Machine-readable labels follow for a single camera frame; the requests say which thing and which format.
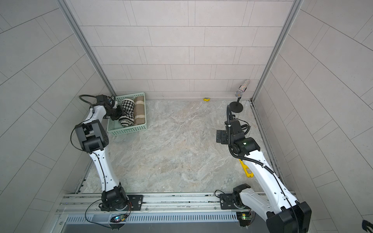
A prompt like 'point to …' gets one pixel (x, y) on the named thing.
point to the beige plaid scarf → (139, 110)
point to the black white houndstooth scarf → (128, 119)
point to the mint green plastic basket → (114, 128)
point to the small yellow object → (206, 100)
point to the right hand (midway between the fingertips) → (225, 132)
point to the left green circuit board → (118, 218)
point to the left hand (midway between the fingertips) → (128, 109)
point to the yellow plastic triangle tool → (245, 166)
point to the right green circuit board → (245, 218)
